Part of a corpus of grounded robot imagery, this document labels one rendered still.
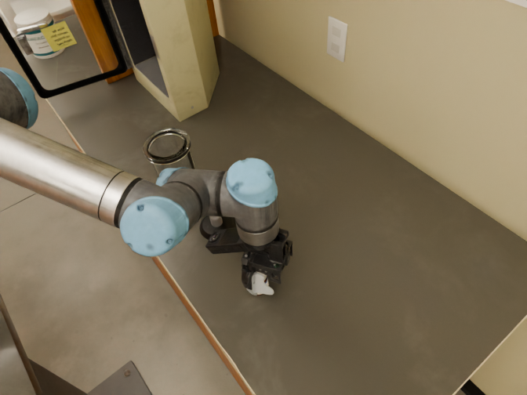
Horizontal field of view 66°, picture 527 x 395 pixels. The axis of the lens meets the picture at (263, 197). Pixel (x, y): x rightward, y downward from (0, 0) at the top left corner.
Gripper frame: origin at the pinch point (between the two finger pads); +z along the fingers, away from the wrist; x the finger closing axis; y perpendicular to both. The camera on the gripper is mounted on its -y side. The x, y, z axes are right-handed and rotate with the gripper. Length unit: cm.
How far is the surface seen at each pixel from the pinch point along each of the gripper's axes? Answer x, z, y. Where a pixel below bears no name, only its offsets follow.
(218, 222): 10.1, -1.4, -14.5
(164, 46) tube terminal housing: 47, -22, -46
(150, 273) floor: 29, 98, -80
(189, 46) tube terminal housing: 53, -19, -42
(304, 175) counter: 35.8, 3.9, -1.2
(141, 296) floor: 16, 98, -77
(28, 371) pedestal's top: -34, 5, -38
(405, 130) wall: 55, -2, 22
